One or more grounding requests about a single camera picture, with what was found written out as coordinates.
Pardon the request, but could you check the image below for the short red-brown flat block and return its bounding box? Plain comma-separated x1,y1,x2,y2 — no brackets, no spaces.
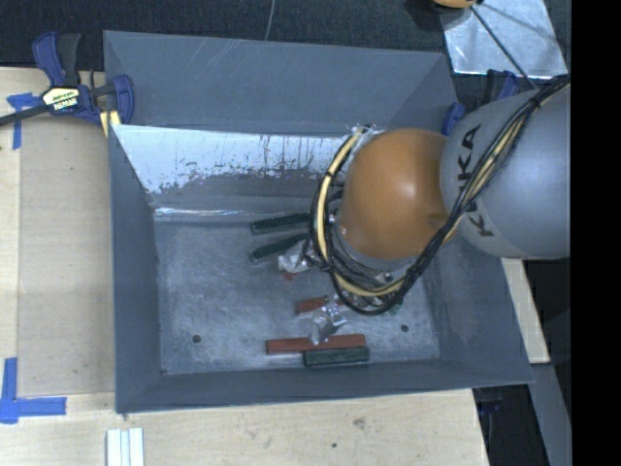
294,296,337,316

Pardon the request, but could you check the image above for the dark green flat block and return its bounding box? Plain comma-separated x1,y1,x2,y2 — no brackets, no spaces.
302,347,372,369
248,212,312,235
247,232,310,263

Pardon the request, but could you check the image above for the long red-brown flat block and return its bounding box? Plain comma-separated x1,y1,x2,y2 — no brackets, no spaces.
264,333,368,355

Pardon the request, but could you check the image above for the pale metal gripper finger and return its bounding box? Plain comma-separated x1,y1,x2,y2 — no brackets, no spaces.
277,249,312,274
310,307,348,347

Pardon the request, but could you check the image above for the grey metal bin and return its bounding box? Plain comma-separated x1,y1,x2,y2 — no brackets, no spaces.
101,29,536,415

